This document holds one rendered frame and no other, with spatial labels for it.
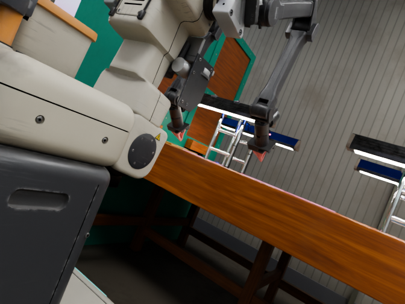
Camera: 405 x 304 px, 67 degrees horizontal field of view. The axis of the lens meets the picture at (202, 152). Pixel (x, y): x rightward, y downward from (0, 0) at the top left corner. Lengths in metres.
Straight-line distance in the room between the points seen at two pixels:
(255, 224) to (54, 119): 0.83
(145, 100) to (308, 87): 2.70
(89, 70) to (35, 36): 1.23
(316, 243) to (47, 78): 0.91
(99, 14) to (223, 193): 1.31
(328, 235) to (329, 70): 2.52
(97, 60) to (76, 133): 1.35
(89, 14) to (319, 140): 2.27
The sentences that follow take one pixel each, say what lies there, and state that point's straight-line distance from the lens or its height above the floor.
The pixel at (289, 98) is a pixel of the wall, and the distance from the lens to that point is 3.39.
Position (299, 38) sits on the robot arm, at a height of 1.33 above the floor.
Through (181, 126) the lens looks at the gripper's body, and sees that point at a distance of 1.50.
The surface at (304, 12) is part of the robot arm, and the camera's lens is 1.26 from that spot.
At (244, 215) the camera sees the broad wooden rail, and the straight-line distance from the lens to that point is 1.16.
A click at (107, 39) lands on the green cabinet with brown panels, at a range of 1.86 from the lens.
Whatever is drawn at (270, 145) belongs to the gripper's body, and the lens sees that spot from 1.25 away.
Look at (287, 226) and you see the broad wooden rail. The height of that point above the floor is 0.66.
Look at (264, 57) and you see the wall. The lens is 3.69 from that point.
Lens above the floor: 0.78
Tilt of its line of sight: 1 degrees up
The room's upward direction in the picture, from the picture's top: 22 degrees clockwise
